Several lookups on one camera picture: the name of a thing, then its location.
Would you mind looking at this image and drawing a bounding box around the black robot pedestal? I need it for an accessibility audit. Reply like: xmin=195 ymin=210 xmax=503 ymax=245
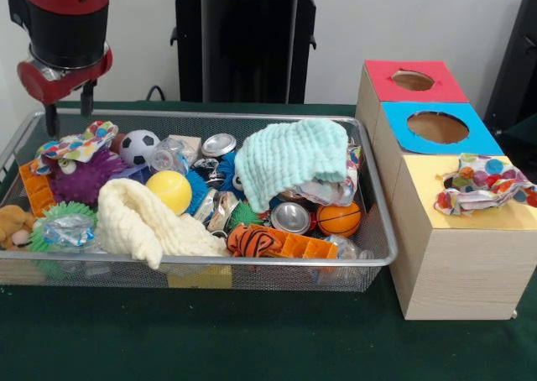
xmin=161 ymin=0 xmax=339 ymax=104

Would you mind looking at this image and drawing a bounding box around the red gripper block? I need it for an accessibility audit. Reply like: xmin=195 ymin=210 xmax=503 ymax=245
xmin=16 ymin=46 xmax=115 ymax=139

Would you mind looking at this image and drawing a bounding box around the orange tiger plush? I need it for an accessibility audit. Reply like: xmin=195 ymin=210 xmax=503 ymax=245
xmin=227 ymin=224 xmax=289 ymax=258

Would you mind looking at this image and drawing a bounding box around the yellow ball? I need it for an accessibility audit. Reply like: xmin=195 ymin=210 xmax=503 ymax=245
xmin=144 ymin=170 xmax=193 ymax=215

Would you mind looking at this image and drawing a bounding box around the dark green side table cloth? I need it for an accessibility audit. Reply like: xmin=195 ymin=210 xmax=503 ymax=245
xmin=499 ymin=118 xmax=537 ymax=155

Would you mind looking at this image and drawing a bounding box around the shallow clear mesh bin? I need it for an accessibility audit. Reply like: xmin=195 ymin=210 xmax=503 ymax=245
xmin=0 ymin=107 xmax=399 ymax=293

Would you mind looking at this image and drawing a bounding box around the multicolour dotted cloth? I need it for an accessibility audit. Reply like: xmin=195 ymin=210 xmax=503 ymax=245
xmin=29 ymin=120 xmax=119 ymax=176
xmin=434 ymin=153 xmax=537 ymax=217

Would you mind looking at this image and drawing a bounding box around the mint green knitted cloth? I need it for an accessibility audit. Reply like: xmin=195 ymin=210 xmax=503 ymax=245
xmin=233 ymin=118 xmax=350 ymax=213

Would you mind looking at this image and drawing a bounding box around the orange plastic grid tray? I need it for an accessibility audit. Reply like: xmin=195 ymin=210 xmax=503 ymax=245
xmin=280 ymin=231 xmax=340 ymax=260

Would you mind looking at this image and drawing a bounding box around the orange basketball toy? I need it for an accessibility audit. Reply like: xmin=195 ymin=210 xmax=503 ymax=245
xmin=315 ymin=200 xmax=362 ymax=238

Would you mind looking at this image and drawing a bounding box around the purple spiky toy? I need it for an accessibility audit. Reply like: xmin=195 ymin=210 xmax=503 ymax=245
xmin=50 ymin=148 xmax=127 ymax=206

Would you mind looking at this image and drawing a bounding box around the green spiky ball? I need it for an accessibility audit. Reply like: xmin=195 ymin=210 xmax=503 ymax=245
xmin=28 ymin=200 xmax=100 ymax=254

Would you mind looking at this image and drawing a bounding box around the black and white soccer ball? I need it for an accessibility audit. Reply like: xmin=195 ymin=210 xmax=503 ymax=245
xmin=120 ymin=128 xmax=162 ymax=167

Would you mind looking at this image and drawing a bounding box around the cream knitted cloth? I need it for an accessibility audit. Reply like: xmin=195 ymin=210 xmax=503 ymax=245
xmin=96 ymin=178 xmax=232 ymax=271

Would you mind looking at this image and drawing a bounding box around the wooden box with three holes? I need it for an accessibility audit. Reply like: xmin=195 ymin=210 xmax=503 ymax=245
xmin=355 ymin=59 xmax=537 ymax=321

